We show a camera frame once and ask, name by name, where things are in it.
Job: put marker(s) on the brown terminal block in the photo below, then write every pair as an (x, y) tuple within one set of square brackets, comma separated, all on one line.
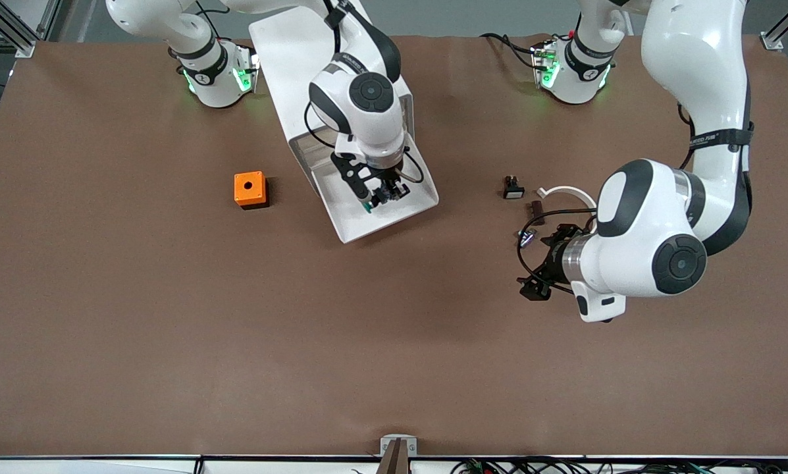
[(536, 209)]

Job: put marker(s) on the white table edge rail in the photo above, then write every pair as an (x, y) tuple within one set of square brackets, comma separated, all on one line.
[(71, 466)]

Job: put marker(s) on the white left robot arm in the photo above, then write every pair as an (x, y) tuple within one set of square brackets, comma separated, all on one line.
[(644, 250)]

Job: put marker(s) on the silver metal fitting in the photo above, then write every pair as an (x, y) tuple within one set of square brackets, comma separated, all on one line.
[(525, 238)]

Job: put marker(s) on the grey metal bracket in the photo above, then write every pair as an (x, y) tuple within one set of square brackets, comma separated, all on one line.
[(388, 446)]

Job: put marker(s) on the orange button enclosure box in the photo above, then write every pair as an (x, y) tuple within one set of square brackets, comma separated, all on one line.
[(249, 187)]

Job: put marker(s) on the white curved plastic bracket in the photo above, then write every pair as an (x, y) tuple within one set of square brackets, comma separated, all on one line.
[(565, 191)]

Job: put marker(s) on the black white push button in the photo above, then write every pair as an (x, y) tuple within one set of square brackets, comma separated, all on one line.
[(513, 189)]

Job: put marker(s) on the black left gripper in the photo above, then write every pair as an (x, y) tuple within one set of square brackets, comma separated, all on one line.
[(553, 261)]

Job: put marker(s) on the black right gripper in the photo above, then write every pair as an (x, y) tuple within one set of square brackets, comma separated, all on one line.
[(388, 182)]

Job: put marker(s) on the green push button switch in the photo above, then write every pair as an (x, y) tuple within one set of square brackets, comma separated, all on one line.
[(369, 207)]

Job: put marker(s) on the brown table mat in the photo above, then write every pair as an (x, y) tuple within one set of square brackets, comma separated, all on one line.
[(394, 342)]

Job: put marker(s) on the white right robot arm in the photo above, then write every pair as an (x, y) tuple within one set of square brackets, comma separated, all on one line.
[(367, 99)]

